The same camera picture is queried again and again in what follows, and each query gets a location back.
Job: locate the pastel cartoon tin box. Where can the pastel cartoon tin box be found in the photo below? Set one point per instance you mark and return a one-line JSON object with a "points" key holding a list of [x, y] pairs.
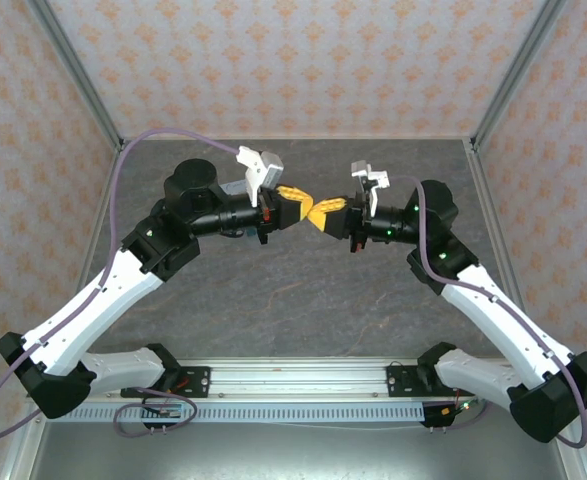
{"points": [[230, 187]]}

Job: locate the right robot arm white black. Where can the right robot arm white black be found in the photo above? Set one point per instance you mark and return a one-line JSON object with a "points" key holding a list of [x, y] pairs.
{"points": [[498, 310]]}

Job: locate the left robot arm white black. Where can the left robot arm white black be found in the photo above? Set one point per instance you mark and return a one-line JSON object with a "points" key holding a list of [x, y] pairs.
{"points": [[98, 300]]}

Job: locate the grey metal lower panel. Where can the grey metal lower panel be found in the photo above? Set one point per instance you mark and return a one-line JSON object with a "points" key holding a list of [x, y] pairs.
{"points": [[293, 452]]}

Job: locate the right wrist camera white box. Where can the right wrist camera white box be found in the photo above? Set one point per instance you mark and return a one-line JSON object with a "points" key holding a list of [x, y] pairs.
{"points": [[370, 177]]}

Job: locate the aluminium table side rail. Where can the aluminium table side rail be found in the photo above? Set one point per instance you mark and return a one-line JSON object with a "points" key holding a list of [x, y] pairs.
{"points": [[493, 210], [100, 200]]}

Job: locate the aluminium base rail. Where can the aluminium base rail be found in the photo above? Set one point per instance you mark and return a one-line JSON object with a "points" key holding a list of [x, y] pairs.
{"points": [[298, 380]]}

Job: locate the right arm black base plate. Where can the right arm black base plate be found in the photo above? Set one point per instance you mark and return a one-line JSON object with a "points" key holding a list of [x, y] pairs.
{"points": [[403, 382]]}

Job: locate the aluminium frame post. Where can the aluminium frame post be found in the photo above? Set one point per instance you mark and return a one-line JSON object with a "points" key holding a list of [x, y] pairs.
{"points": [[78, 75], [518, 75]]}

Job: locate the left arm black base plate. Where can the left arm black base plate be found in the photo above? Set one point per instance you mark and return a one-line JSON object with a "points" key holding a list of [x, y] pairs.
{"points": [[193, 382]]}

